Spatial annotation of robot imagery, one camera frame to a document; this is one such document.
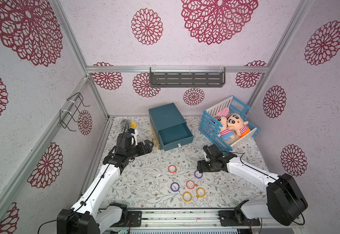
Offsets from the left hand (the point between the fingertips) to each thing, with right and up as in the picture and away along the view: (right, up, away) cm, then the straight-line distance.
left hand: (147, 146), depth 81 cm
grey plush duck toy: (-20, +14, +27) cm, 37 cm away
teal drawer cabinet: (+12, +11, +5) cm, 17 cm away
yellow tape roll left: (+22, -28, +1) cm, 36 cm away
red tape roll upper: (+15, -17, +9) cm, 24 cm away
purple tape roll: (+29, -19, +7) cm, 36 cm away
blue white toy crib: (+40, +11, +17) cm, 45 cm away
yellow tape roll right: (+29, -28, +1) cm, 40 cm away
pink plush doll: (+50, +7, +15) cm, 52 cm away
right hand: (+34, -14, +7) cm, 37 cm away
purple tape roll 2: (+15, -24, +4) cm, 29 cm away
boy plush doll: (+56, +14, +16) cm, 61 cm away
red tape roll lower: (+24, -24, +3) cm, 34 cm away
